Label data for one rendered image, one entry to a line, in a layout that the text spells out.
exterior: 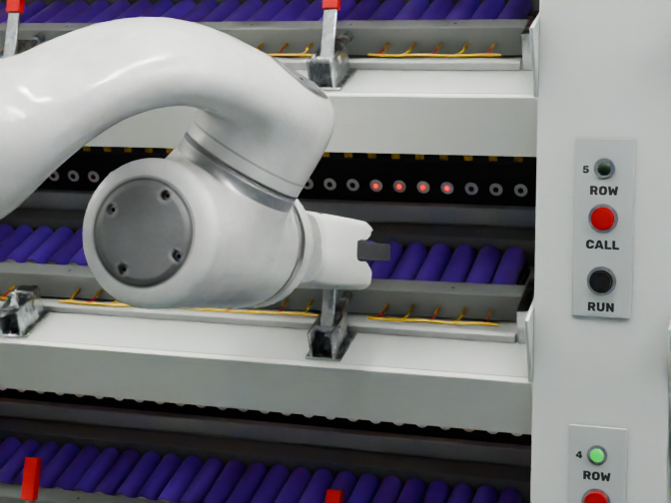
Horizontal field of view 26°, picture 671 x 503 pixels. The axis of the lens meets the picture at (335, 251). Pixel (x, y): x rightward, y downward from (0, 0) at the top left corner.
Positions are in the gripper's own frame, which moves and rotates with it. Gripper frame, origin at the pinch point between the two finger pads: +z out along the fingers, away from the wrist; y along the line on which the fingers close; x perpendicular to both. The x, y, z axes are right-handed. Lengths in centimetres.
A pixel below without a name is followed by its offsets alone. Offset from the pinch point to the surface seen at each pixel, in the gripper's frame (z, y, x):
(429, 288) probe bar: 3.9, 6.5, -2.5
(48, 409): 16.0, -33.1, -15.7
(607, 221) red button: -4.6, 21.0, 2.8
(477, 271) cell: 7.3, 9.3, -1.0
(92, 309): 2.0, -21.4, -5.6
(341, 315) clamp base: -0.1, 0.9, -4.8
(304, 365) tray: -2.1, -1.2, -8.6
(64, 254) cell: 7.0, -27.1, -1.2
